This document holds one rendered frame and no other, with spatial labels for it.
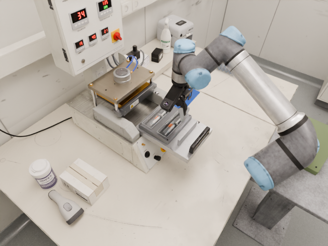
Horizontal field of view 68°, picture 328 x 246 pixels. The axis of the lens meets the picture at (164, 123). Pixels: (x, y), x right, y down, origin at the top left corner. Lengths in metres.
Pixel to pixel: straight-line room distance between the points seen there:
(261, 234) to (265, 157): 1.29
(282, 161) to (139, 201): 0.66
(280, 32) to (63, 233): 3.02
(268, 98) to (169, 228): 0.68
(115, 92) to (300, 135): 0.73
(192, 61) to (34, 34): 0.87
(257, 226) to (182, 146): 1.16
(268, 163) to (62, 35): 0.86
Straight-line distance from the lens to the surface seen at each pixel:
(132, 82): 1.15
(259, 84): 0.78
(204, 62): 0.79
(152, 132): 1.08
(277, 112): 0.79
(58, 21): 1.03
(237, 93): 1.74
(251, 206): 2.11
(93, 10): 1.12
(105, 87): 1.13
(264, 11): 3.35
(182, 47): 0.85
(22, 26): 1.37
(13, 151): 1.50
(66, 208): 1.13
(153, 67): 1.80
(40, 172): 1.18
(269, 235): 2.07
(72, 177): 1.18
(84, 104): 1.34
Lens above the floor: 1.82
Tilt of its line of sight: 47 degrees down
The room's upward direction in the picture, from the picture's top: 3 degrees clockwise
